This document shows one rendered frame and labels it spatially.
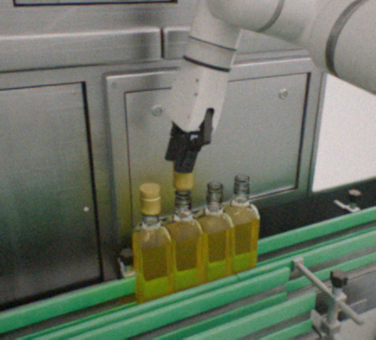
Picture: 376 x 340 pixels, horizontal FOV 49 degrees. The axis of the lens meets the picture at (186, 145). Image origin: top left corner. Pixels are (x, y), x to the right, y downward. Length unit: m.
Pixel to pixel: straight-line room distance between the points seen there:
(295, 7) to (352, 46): 0.17
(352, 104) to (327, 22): 0.62
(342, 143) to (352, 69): 0.66
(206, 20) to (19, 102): 0.34
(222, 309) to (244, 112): 0.38
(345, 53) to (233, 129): 0.48
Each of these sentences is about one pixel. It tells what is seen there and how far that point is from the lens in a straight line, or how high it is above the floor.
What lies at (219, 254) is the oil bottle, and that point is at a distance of 0.76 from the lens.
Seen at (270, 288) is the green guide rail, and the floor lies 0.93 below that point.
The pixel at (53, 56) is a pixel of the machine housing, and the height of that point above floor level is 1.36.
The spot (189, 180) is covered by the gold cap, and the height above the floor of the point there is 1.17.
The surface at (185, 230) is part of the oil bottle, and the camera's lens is 0.71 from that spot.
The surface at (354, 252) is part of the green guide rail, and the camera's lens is 0.98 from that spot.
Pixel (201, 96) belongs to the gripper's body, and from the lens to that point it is 0.59.
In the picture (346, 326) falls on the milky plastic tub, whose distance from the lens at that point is 0.94.
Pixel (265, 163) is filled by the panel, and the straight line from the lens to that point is 0.93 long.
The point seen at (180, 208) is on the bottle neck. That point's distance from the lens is 0.70.
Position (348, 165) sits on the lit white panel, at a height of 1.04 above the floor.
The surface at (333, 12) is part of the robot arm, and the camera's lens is 0.43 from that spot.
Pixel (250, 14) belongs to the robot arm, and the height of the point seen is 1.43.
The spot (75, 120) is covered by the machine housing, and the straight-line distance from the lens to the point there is 0.77.
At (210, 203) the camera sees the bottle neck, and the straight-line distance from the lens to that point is 0.72.
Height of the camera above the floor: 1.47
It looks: 22 degrees down
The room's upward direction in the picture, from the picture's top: straight up
